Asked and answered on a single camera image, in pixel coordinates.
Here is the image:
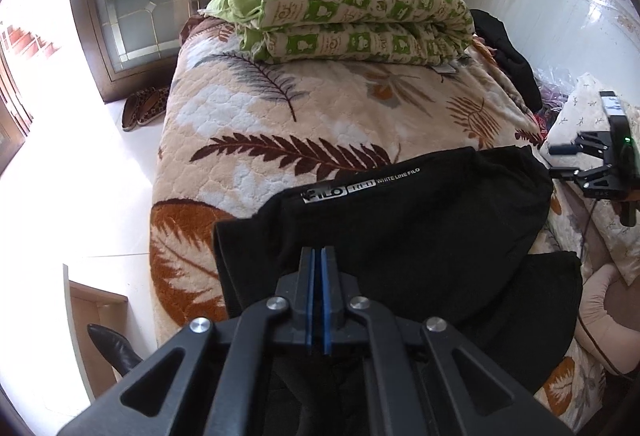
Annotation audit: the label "black pants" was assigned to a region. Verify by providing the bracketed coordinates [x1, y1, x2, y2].
[213, 147, 582, 392]

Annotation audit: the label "white floral pillow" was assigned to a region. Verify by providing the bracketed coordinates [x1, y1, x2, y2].
[539, 72, 640, 287]

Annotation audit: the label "black clothes pile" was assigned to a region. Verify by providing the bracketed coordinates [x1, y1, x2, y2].
[471, 9, 542, 113]

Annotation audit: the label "pink cushion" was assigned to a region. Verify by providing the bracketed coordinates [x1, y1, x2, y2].
[575, 263, 639, 375]

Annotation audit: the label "leaf pattern bed blanket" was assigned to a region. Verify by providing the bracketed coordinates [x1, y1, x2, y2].
[150, 18, 604, 430]

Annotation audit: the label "black leather boot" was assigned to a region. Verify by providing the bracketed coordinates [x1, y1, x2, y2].
[87, 323, 142, 376]

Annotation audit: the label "cardboard box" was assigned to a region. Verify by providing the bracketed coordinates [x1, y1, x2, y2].
[63, 265, 128, 402]

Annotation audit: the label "leopard print slippers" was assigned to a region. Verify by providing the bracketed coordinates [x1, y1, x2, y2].
[120, 87, 169, 131]

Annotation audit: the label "green white folded quilt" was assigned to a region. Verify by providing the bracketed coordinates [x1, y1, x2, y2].
[203, 0, 474, 66]

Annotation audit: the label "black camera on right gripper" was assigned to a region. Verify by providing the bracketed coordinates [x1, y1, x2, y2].
[599, 90, 639, 179]

